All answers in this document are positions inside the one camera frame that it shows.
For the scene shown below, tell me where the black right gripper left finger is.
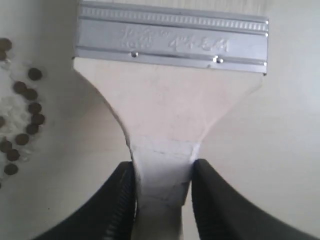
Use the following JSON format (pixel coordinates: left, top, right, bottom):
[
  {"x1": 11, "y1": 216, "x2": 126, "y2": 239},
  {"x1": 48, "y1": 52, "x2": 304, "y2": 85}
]
[{"x1": 36, "y1": 161, "x2": 136, "y2": 240}]

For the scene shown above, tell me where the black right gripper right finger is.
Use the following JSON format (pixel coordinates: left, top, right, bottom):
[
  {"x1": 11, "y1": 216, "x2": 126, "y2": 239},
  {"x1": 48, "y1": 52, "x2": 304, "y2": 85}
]
[{"x1": 191, "y1": 159, "x2": 314, "y2": 240}]

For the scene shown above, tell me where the wide wooden paint brush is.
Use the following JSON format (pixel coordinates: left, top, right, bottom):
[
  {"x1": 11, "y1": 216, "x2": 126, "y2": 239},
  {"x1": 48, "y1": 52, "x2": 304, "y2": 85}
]
[{"x1": 73, "y1": 0, "x2": 269, "y2": 240}]

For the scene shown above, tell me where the pile of rice and pellets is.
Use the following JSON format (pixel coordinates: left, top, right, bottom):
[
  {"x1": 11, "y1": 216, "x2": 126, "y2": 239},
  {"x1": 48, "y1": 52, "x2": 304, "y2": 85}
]
[{"x1": 0, "y1": 37, "x2": 46, "y2": 183}]

